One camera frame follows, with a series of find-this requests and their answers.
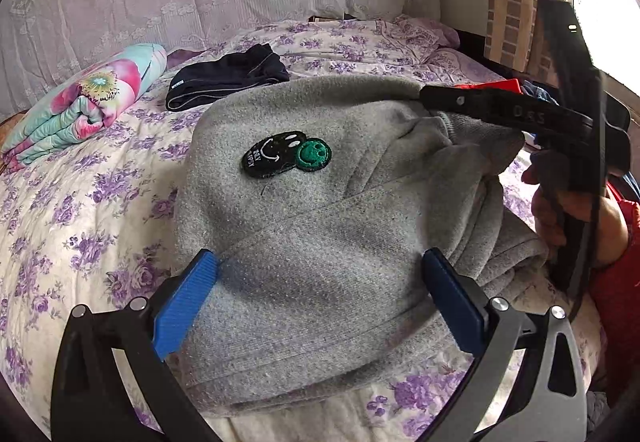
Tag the purple cloth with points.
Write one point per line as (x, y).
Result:
(185, 58)

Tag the person's right forearm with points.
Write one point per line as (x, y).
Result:
(620, 312)

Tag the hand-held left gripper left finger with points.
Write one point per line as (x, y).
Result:
(190, 297)

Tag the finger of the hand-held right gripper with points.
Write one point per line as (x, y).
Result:
(450, 101)

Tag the purple floral pillow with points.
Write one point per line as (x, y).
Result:
(420, 34)

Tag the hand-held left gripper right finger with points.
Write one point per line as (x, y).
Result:
(452, 302)

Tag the red cloth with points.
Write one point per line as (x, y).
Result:
(505, 85)

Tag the navy garment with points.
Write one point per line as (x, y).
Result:
(225, 72)

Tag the folded floral quilt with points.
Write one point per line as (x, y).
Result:
(90, 97)

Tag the grey sweatshirt with smiley patches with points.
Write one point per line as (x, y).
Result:
(320, 232)

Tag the purple floral bedsheet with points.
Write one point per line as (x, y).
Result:
(75, 222)

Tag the person's right hand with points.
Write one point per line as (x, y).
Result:
(545, 217)

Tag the blue patterned garment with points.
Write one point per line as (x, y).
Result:
(540, 92)

